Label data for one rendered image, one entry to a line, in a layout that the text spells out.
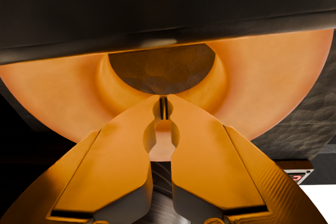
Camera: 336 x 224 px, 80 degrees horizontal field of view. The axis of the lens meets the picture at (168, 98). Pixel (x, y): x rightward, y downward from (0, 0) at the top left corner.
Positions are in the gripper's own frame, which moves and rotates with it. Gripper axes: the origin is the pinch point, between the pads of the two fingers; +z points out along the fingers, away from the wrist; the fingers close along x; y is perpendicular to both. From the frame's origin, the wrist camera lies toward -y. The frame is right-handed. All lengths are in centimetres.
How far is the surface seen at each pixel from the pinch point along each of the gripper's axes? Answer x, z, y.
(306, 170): 26.2, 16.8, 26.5
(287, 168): 22.4, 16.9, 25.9
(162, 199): -1.4, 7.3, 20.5
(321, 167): 511, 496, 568
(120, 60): -3.8, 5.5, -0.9
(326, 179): 506, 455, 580
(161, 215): -1.6, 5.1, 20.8
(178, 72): 1.1, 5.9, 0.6
